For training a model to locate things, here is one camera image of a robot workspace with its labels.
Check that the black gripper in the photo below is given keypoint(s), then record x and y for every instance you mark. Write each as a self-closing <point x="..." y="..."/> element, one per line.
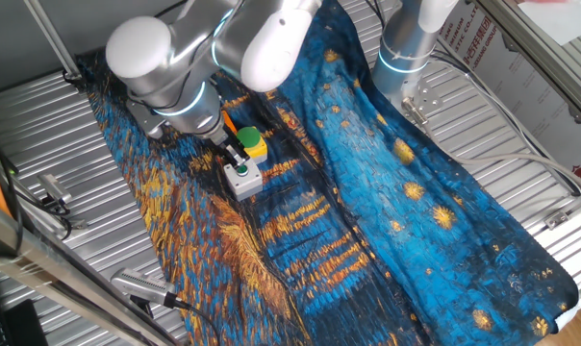
<point x="225" y="146"/>

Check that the yellow box large green button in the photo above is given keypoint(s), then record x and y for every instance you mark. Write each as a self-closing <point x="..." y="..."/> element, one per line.
<point x="252" y="141"/>

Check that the grey box small green button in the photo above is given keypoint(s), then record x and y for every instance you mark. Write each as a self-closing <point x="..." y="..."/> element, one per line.
<point x="247" y="182"/>

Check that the orange box red button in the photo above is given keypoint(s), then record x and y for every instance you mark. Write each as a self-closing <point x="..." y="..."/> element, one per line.
<point x="229" y="122"/>

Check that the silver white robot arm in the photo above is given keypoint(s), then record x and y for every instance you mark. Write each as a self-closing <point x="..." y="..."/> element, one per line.
<point x="175" y="53"/>

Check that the blue starry painting cloth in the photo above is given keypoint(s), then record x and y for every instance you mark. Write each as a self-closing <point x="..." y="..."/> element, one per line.
<point x="319" y="216"/>

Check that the black box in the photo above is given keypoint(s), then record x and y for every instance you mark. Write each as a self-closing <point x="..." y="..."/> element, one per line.
<point x="26" y="324"/>

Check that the white panel red print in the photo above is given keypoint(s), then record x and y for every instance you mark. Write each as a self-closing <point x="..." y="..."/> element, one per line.
<point x="521" y="96"/>

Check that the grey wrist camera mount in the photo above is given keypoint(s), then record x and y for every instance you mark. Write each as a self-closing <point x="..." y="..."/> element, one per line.
<point x="146" y="120"/>

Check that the large silver depth camera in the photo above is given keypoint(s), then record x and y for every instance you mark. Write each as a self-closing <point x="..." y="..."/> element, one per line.
<point x="139" y="284"/>

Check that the small silver depth camera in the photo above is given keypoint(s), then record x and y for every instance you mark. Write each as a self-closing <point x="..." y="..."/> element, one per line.
<point x="54" y="187"/>

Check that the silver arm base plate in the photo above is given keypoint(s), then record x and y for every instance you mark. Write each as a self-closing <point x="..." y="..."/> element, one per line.
<point x="427" y="98"/>

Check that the thin aluminium frame post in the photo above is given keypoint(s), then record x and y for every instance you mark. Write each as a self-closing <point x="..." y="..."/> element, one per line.
<point x="52" y="41"/>

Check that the aluminium frame beam with tape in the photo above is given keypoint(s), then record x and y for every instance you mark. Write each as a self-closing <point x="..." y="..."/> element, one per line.
<point x="40" y="269"/>

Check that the wide aluminium frame beam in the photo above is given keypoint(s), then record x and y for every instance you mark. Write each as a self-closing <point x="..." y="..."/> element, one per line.
<point x="536" y="53"/>

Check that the silver metal corner bracket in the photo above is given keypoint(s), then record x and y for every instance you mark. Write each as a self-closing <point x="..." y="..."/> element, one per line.
<point x="569" y="209"/>

